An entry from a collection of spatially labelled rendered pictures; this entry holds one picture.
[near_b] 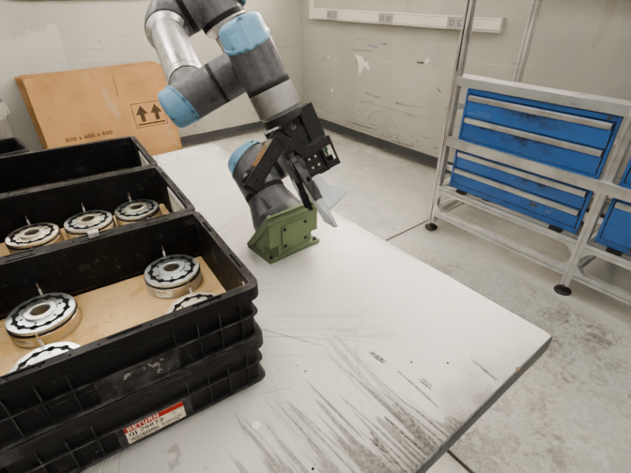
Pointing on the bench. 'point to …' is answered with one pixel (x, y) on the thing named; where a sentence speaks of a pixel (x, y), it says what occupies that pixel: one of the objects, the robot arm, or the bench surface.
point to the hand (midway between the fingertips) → (319, 221)
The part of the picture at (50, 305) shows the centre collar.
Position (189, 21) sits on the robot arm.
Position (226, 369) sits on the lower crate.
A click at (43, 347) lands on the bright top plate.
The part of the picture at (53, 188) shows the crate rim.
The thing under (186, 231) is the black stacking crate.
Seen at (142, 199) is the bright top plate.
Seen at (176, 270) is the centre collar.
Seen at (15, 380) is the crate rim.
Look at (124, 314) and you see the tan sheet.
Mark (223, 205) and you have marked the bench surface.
